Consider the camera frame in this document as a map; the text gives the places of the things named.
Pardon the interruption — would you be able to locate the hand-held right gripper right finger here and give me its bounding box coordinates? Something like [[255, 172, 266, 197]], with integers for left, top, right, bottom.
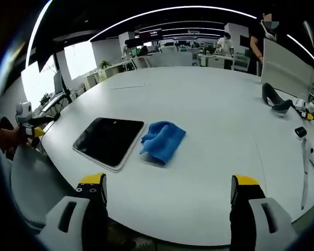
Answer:
[[229, 174, 299, 251]]

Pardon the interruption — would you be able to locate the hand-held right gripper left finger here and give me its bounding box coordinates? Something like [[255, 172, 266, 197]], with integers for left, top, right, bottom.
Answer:
[[36, 172, 109, 251]]

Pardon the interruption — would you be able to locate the black tablet white frame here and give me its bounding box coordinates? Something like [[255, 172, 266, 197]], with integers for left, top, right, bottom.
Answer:
[[72, 117, 147, 173]]

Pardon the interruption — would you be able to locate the blue cleaning cloth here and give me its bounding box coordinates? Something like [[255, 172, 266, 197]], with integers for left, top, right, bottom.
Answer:
[[139, 120, 187, 165]]

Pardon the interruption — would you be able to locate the computer monitor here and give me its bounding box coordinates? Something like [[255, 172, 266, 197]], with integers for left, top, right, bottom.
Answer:
[[53, 70, 64, 95]]

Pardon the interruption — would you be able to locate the small black device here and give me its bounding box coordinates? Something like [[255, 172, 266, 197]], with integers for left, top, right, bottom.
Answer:
[[294, 126, 308, 141]]

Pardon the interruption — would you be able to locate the long white strip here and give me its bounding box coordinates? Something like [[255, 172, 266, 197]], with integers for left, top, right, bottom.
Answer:
[[109, 83, 151, 90]]

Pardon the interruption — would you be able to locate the hanging dark screen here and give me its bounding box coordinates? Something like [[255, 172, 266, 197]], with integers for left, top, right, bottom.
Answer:
[[138, 28, 163, 42]]

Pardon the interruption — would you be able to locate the white desk partition panel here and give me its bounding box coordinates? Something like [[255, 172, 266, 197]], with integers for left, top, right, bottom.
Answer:
[[260, 38, 314, 103]]

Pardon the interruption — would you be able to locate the white cable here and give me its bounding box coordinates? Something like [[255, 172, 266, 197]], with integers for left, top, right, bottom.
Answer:
[[300, 138, 310, 210]]

